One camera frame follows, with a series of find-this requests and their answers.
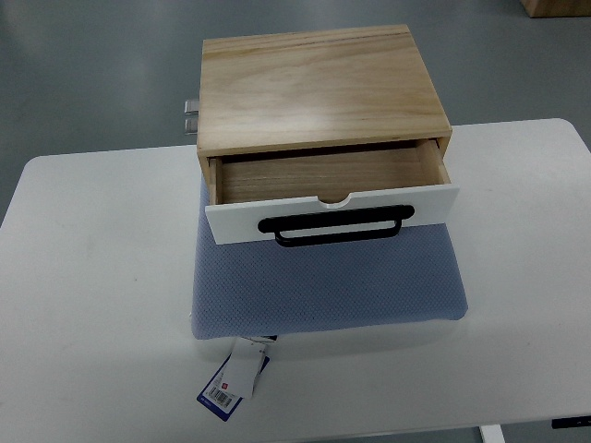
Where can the blue white product tag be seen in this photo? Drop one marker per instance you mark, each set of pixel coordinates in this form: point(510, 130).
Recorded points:
point(236, 378)

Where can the cardboard box corner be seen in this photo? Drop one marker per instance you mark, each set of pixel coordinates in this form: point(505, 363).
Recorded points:
point(557, 8)

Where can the blue mesh cushion mat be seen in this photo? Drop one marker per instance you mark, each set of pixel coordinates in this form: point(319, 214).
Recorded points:
point(263, 289)

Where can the wooden drawer cabinet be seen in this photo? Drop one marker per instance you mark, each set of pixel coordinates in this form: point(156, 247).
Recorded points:
point(328, 89)

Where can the upper grey metal clamp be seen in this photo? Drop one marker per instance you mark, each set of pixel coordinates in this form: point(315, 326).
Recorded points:
point(191, 106)

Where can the white top drawer black handle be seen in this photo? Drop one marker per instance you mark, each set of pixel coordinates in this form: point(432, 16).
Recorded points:
point(307, 195)

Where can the grey metal clamp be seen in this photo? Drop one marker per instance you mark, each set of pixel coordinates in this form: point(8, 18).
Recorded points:
point(191, 106)
point(191, 126)

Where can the white table leg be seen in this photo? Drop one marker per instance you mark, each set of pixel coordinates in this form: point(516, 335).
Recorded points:
point(491, 434)

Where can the black table control panel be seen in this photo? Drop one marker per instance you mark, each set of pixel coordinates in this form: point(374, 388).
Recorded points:
point(571, 422)

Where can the lower grey metal clamp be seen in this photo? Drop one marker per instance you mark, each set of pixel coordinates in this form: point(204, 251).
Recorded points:
point(191, 126)

